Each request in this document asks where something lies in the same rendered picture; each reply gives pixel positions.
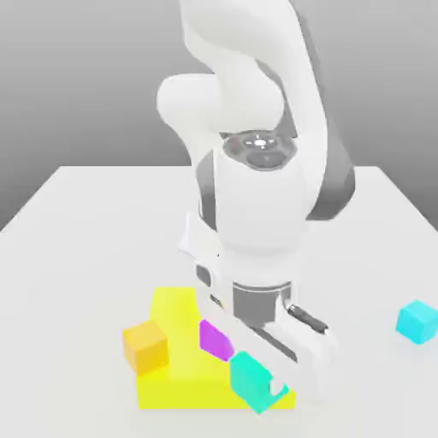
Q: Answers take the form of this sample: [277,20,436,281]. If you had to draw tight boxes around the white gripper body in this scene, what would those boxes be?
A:
[195,289,339,404]

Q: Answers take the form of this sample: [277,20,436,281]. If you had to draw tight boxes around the small cyan cube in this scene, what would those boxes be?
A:
[395,299,438,346]

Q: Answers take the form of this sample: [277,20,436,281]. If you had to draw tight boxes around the small orange cube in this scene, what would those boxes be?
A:
[121,319,171,376]

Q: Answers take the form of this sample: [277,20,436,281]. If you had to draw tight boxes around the small teal cube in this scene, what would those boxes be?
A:
[228,350,298,416]

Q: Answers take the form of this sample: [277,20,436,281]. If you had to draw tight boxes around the large yellow box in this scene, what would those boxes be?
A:
[136,286,298,411]

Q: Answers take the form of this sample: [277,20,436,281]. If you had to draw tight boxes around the small magenta cube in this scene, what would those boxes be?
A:
[198,319,236,363]

